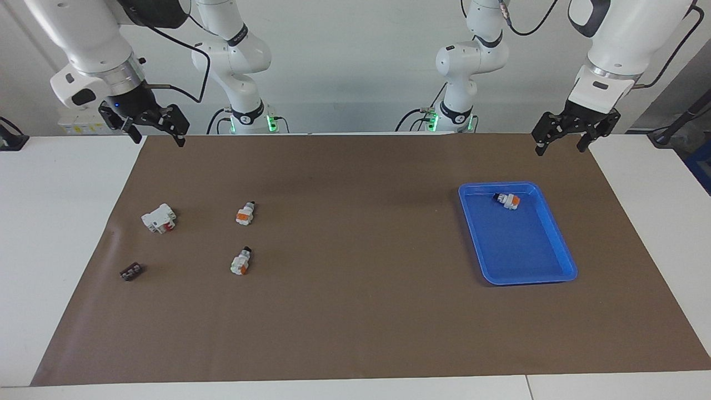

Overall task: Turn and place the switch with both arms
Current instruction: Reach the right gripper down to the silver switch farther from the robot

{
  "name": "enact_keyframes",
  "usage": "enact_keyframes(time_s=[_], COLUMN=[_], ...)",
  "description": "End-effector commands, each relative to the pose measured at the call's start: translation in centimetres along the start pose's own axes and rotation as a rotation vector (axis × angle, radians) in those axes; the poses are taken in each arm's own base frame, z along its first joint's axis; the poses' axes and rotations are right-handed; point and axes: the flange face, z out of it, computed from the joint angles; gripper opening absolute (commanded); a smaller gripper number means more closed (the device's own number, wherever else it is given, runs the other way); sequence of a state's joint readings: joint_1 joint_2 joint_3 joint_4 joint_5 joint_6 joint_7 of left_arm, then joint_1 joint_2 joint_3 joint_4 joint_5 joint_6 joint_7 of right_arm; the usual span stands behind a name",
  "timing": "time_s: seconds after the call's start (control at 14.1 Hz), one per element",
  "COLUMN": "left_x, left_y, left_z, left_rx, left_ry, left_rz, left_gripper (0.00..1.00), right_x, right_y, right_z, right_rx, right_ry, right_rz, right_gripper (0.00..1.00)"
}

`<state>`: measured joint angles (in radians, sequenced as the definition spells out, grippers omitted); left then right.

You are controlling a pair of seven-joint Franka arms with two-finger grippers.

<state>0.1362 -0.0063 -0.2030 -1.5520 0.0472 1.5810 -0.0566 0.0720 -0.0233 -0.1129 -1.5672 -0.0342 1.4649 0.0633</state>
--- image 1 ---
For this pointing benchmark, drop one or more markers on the white control box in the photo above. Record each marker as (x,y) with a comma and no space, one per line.
(78,125)

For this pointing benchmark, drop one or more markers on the black clamp device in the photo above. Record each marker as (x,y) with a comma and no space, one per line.
(11,141)

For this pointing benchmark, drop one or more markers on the brown table mat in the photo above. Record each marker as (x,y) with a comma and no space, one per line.
(355,305)

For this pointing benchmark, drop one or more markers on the blue crate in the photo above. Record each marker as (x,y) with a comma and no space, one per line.
(701,172)

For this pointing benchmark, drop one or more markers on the blue plastic tray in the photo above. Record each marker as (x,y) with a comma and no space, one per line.
(522,244)

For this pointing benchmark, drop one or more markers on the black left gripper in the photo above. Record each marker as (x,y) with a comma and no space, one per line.
(583,118)

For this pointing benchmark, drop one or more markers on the black stand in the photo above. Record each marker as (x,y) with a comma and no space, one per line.
(683,119)

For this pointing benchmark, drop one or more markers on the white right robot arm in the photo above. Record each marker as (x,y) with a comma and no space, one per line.
(83,33)

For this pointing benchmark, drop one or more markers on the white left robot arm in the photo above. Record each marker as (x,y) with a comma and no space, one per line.
(616,39)

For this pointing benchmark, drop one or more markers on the white red circuit breaker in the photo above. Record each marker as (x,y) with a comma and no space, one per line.
(157,218)

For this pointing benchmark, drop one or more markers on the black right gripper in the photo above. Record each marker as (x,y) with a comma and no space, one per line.
(133,108)

